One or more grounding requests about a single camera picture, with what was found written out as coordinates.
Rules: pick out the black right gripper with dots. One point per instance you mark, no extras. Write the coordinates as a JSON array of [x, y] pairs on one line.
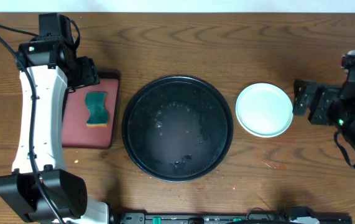
[[306, 91]]

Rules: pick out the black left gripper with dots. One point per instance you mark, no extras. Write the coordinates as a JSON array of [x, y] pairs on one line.
[[87, 72]]

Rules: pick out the green yellow sponge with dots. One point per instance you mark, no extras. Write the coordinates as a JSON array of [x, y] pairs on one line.
[[98, 114]]

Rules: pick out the mint green plate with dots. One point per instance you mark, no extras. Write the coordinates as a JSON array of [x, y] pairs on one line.
[[264, 110]]

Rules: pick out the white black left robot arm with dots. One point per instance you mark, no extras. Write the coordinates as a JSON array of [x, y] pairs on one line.
[[40, 189]]

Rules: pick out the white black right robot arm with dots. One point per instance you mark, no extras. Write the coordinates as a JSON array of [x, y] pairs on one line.
[[330, 104]]

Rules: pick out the rectangular tray with red water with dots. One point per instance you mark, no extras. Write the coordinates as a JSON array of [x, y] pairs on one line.
[[75, 132]]

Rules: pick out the round black tray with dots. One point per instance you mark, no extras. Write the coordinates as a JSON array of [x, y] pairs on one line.
[[177, 128]]

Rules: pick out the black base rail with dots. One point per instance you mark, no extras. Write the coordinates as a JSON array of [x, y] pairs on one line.
[[302, 215]]

